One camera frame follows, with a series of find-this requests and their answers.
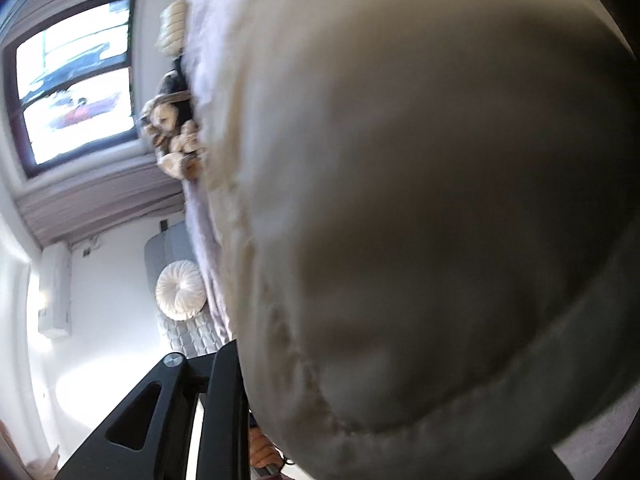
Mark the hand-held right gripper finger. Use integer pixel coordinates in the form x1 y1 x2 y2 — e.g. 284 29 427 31
55 339 252 480

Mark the khaki puffer jacket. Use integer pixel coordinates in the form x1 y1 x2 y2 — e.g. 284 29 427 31
202 0 640 480

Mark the striped cream clothes pile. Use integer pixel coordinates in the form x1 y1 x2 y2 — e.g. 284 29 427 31
141 72 208 181

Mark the person's left hand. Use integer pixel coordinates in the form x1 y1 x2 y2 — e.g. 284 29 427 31
248 427 284 468

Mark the grey quilted headboard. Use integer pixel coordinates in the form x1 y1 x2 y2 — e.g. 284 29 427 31
144 220 237 357

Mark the round white pleated pillow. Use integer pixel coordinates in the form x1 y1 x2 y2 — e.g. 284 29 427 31
156 259 207 321

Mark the white air conditioner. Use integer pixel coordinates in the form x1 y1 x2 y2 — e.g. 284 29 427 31
39 244 72 338

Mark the grey curtain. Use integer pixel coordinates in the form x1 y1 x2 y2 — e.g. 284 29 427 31
14 157 185 247

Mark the window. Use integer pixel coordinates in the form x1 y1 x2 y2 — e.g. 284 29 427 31
4 0 140 178

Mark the lavender blanket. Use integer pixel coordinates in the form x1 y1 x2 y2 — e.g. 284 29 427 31
179 0 261 343

